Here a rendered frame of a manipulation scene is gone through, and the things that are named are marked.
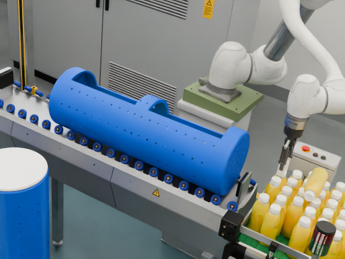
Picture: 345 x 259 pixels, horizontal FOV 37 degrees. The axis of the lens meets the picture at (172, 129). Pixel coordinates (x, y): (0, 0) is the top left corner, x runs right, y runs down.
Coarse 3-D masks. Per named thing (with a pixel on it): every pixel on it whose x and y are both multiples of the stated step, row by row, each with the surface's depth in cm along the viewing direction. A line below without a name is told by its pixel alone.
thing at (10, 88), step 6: (0, 72) 261; (6, 72) 263; (12, 72) 265; (0, 78) 259; (6, 78) 263; (12, 78) 267; (0, 84) 261; (6, 84) 264; (12, 84) 271; (0, 90) 264; (6, 90) 269; (12, 90) 273; (0, 96) 266; (6, 96) 270
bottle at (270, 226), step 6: (264, 216) 199; (270, 216) 197; (276, 216) 197; (264, 222) 199; (270, 222) 197; (276, 222) 197; (264, 228) 200; (270, 228) 198; (276, 228) 199; (264, 234) 201; (270, 234) 200; (276, 234) 201; (258, 240) 205
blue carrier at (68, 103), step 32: (64, 96) 231; (96, 96) 226; (96, 128) 227; (128, 128) 219; (160, 128) 213; (192, 128) 210; (160, 160) 216; (192, 160) 208; (224, 160) 202; (224, 192) 215
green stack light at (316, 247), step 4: (312, 240) 165; (312, 244) 165; (316, 244) 164; (320, 244) 163; (312, 248) 166; (316, 248) 164; (320, 248) 164; (324, 248) 163; (328, 248) 164; (312, 252) 166; (316, 252) 165; (320, 252) 164; (324, 252) 165
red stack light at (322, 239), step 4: (316, 232) 163; (312, 236) 165; (316, 236) 163; (320, 236) 162; (324, 236) 161; (328, 236) 161; (332, 236) 161; (316, 240) 163; (320, 240) 162; (324, 240) 162; (328, 240) 162; (332, 240) 163; (324, 244) 162; (328, 244) 163
